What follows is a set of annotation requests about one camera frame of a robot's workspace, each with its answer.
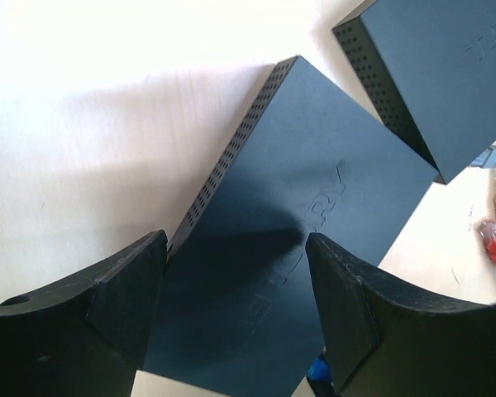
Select black network switch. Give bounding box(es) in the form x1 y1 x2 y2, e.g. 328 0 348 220
332 0 496 183
144 56 436 396

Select blue ethernet cable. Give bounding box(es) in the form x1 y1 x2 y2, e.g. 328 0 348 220
305 347 336 397

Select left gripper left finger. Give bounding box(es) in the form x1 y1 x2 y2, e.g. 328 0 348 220
0 230 167 396

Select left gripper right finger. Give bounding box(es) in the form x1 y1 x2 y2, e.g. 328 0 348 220
306 233 496 396

